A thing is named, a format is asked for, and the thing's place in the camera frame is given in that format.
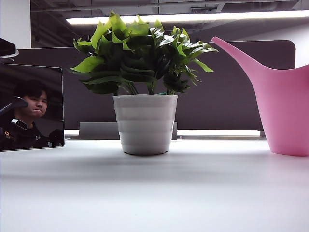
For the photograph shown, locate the long ceiling light strip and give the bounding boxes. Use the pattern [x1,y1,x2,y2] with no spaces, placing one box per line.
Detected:
[65,10,309,25]

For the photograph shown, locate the pink plastic watering can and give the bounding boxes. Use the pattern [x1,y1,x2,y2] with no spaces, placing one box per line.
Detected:
[211,36,309,157]

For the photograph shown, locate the green leafy plant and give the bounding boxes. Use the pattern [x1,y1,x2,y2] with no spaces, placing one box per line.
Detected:
[70,11,219,96]

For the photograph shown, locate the white ribbed plastic pot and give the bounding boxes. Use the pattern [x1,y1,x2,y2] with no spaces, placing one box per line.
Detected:
[112,94,179,156]

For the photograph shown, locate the grey partition mounting bracket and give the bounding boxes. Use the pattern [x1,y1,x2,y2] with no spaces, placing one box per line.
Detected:
[79,122,179,140]

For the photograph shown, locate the dark grey monitor back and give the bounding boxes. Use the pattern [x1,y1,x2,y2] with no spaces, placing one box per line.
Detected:
[177,40,296,131]

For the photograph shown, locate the glossy black mirror panel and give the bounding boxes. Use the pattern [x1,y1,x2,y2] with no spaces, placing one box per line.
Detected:
[0,63,66,152]

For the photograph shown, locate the black flat shelf object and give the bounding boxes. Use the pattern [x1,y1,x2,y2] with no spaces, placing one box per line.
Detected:
[0,37,19,60]

